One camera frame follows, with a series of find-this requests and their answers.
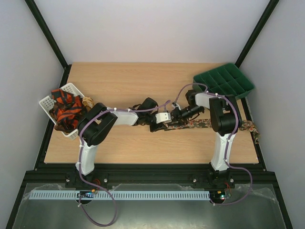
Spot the floral patterned tie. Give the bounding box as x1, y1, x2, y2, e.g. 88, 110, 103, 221
165, 119, 260, 144

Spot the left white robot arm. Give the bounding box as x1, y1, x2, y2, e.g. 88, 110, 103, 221
76, 97, 172, 176

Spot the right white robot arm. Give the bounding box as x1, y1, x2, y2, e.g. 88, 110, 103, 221
171, 90, 242, 187

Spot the green divided organizer tray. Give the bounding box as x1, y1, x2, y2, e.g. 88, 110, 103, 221
193, 63, 254, 100

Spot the brown tan patterned tie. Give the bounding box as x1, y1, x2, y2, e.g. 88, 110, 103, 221
82, 96, 94, 109

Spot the orange navy striped tie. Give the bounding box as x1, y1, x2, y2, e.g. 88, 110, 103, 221
49, 89, 85, 133

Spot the white perforated plastic basket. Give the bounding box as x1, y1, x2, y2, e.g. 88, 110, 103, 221
39, 83, 90, 140

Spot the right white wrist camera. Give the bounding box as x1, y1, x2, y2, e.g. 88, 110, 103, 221
172, 102, 181, 110

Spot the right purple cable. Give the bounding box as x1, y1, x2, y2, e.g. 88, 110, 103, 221
173, 83, 254, 207

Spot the purple cable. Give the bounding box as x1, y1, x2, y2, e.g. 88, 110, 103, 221
78, 100, 171, 227
173, 83, 254, 207

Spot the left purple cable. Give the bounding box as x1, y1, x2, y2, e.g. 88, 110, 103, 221
78, 100, 171, 227

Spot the white slotted cable duct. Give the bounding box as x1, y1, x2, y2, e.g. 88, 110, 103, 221
29, 190, 210, 201

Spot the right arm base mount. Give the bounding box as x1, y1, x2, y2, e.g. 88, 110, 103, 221
192, 173, 235, 190

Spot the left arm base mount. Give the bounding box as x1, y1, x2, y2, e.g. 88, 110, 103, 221
65, 171, 108, 190

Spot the black aluminium frame rail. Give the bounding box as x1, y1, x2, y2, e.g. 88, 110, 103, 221
21, 164, 279, 189

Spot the right black frame post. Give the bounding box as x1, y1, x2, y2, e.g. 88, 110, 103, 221
235, 0, 280, 68

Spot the black frame post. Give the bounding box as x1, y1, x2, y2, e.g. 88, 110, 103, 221
235, 0, 280, 68
24, 0, 70, 70

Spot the left black frame post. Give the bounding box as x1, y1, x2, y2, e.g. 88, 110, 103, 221
24, 0, 70, 70

